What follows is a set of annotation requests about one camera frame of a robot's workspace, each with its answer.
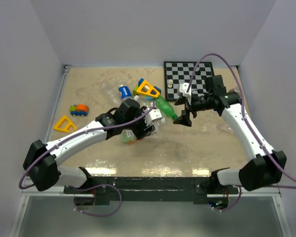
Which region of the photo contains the clear bottle white cap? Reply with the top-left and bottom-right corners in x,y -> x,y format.
217,121 -> 233,135
134,95 -> 152,107

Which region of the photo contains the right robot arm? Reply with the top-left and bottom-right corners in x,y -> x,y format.
174,75 -> 287,194

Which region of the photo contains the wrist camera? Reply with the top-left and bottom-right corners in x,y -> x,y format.
177,82 -> 191,98
145,109 -> 163,125

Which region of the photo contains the clear bottle yellow cap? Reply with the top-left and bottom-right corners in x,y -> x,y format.
101,82 -> 121,107

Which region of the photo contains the green plastic bottle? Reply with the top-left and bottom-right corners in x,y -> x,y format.
155,95 -> 178,121

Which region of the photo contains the white green tea bottle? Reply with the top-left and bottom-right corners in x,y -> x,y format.
120,118 -> 165,145

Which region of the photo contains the aluminium frame rail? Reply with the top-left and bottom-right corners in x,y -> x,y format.
18,64 -> 72,192

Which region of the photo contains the amber tea bottle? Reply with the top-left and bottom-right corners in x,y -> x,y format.
233,86 -> 241,94

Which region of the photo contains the blue pepsi bottle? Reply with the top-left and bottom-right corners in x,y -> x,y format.
118,84 -> 133,101

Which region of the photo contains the black white chessboard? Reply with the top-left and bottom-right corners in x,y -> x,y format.
163,61 -> 214,102

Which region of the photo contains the colourful toy car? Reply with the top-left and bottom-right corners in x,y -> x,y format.
70,104 -> 89,117

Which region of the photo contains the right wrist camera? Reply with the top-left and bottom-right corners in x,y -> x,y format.
177,82 -> 191,98

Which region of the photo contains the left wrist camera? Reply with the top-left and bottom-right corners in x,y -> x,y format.
145,109 -> 163,125

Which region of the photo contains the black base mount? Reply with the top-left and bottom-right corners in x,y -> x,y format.
64,177 -> 238,205

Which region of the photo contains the yellow triangle toy block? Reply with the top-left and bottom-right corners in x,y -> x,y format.
53,115 -> 77,133
136,79 -> 161,98

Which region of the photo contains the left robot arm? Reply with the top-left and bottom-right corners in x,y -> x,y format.
19,99 -> 162,194

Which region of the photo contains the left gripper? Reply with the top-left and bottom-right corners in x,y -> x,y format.
124,107 -> 155,140

